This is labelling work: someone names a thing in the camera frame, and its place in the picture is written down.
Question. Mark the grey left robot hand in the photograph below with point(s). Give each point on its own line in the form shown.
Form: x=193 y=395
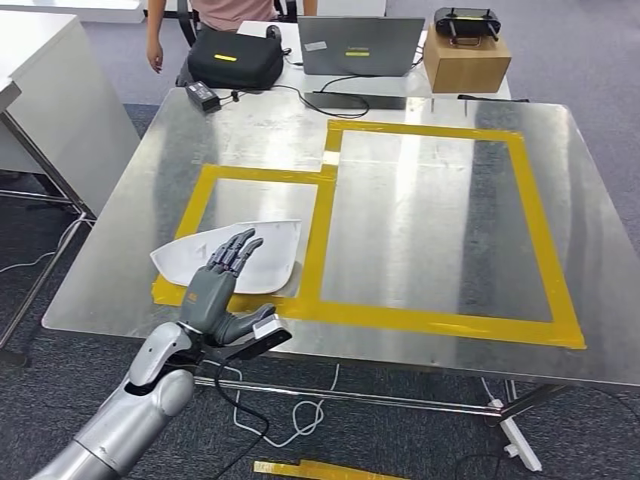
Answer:
x=207 y=298

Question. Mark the person's right hand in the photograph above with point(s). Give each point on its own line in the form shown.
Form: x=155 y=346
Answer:
x=155 y=56

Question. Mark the white plastic body panel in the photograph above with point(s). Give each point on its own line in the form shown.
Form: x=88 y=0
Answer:
x=280 y=252

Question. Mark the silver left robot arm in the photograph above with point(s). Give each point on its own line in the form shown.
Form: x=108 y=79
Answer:
x=130 y=424

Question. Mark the person's right forearm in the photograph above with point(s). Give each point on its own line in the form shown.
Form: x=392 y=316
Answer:
x=155 y=20

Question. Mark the steel workbench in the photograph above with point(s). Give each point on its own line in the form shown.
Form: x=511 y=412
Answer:
x=400 y=232

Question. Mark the black power adapter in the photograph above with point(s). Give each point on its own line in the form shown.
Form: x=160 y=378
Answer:
x=202 y=96

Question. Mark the black carrying case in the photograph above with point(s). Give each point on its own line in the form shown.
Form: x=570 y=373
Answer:
x=235 y=66

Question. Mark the person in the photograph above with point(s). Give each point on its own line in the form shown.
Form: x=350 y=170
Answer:
x=230 y=10

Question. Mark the yellow table tape marking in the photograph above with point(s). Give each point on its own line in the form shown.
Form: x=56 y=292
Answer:
x=317 y=252

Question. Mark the black computer mouse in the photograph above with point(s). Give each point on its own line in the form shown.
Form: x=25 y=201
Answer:
x=273 y=32

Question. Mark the yellow floor tape square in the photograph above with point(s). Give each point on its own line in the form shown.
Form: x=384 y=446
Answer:
x=324 y=471

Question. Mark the grey laptop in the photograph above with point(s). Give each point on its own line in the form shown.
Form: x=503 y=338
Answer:
x=360 y=40

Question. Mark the brown cardboard box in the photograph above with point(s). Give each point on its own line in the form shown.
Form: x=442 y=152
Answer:
x=467 y=69

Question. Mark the black remote controller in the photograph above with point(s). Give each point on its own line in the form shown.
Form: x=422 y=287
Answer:
x=467 y=20

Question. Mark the white power strip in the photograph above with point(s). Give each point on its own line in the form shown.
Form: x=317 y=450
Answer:
x=518 y=440

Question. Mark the black camera bracket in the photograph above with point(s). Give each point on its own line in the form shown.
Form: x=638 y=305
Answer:
x=235 y=350

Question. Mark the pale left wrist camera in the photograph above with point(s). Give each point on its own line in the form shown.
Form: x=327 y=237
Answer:
x=270 y=326

